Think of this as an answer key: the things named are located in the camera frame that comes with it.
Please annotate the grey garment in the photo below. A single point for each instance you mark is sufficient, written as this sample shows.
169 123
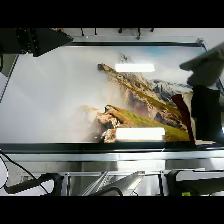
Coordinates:
207 65

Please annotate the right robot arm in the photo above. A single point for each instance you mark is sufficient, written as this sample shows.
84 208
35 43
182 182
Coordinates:
196 185

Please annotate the dark red garment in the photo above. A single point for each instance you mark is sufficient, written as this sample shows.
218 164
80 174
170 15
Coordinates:
184 115

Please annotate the black garment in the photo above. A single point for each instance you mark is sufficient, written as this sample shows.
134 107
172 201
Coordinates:
207 113
40 39

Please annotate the silver frame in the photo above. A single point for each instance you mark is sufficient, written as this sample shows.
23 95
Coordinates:
100 156

